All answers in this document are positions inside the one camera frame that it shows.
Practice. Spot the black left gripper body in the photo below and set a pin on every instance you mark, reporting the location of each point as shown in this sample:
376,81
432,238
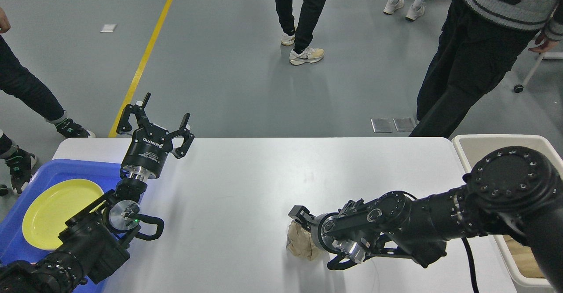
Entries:
149,149

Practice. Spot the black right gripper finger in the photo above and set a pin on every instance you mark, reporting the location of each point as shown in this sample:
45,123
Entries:
301,215

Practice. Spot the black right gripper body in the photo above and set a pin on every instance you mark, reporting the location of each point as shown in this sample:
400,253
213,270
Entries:
319,238

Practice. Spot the brown paper ball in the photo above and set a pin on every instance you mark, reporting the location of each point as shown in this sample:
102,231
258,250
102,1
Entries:
299,243

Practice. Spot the yellow plate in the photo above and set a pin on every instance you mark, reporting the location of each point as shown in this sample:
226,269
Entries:
46,216

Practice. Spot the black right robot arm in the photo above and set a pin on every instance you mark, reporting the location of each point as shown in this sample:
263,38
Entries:
513,191

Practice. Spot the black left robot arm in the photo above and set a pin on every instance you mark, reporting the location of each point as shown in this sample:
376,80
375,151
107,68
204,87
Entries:
95,240

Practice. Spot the person in dark jeans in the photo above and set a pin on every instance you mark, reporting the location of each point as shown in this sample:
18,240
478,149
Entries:
17,81

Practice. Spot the left metal floor plate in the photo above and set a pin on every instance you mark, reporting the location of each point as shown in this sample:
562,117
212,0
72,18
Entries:
381,125

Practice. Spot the metal floor plate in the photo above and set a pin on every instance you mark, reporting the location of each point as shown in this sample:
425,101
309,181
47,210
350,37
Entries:
404,124
381,125

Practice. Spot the right metal floor plate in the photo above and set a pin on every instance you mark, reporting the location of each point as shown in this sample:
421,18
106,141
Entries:
404,124

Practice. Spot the blue plastic tray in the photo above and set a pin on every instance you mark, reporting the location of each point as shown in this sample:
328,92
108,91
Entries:
13,245

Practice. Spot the beige plastic bin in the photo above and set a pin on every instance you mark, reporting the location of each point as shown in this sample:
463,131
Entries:
473,148

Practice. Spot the person in beige sneakers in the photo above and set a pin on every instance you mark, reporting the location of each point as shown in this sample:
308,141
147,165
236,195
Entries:
300,35

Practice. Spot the grey chair on wheels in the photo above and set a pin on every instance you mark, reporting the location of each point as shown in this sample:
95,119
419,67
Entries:
518,88

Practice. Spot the person in black trousers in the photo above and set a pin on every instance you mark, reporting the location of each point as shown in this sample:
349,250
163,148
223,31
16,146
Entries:
479,43

